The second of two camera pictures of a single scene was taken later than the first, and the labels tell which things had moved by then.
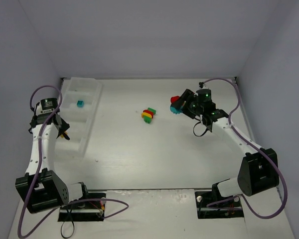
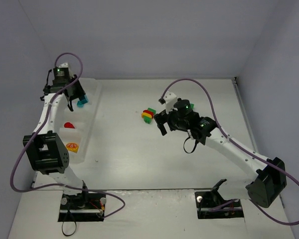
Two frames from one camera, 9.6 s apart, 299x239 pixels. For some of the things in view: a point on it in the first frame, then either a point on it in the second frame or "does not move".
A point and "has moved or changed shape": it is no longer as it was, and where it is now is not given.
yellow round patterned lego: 62,136 → 72,147
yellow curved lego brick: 146,114 does not move
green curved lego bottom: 147,119 does not move
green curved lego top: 152,110 does not move
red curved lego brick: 149,112 does not move
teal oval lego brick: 175,111 has moved or changed shape
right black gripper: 182,102 → 163,119
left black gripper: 62,127 → 76,90
